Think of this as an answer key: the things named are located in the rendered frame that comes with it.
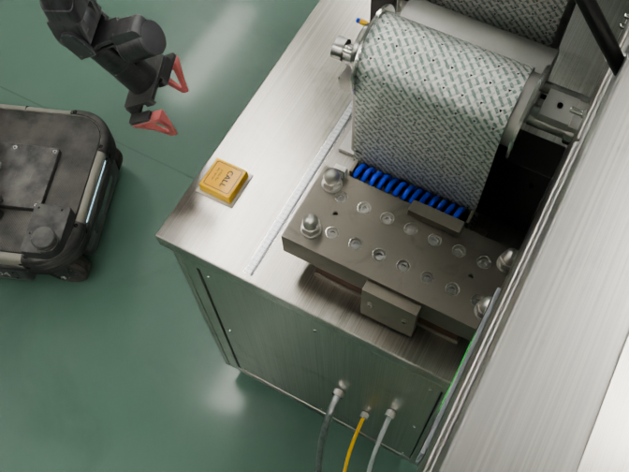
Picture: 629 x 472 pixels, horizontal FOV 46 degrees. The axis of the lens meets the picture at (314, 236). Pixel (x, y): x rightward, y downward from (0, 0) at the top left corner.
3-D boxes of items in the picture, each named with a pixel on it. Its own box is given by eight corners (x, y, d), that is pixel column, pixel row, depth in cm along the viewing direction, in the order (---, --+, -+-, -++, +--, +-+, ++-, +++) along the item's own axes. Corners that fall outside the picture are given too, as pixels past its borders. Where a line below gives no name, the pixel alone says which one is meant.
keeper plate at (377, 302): (365, 303, 134) (367, 279, 124) (416, 328, 132) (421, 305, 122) (358, 315, 133) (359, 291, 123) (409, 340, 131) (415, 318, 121)
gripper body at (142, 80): (170, 60, 133) (142, 33, 127) (157, 106, 128) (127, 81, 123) (144, 68, 136) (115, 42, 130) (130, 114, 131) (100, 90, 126)
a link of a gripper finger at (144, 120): (195, 108, 136) (160, 78, 129) (186, 140, 133) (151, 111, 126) (167, 116, 140) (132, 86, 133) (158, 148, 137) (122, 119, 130)
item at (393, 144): (355, 158, 135) (357, 95, 118) (475, 211, 129) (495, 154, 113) (353, 160, 135) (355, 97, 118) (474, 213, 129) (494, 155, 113)
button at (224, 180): (218, 163, 149) (217, 156, 147) (249, 177, 148) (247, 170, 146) (200, 189, 147) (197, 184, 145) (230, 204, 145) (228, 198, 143)
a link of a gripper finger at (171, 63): (202, 78, 139) (169, 46, 132) (194, 109, 136) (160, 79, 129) (175, 86, 143) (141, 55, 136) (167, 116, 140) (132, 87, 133)
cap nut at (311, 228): (306, 216, 129) (305, 203, 125) (325, 225, 128) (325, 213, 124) (296, 233, 127) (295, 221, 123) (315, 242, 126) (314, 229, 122)
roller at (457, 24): (414, 31, 135) (419, -19, 125) (547, 82, 129) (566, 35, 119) (384, 78, 131) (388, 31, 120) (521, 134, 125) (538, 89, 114)
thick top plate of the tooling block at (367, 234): (325, 182, 139) (325, 164, 133) (529, 273, 129) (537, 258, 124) (283, 250, 133) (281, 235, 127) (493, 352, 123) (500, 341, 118)
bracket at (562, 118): (548, 94, 109) (551, 85, 107) (586, 109, 108) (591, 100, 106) (535, 119, 107) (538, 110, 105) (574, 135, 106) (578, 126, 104)
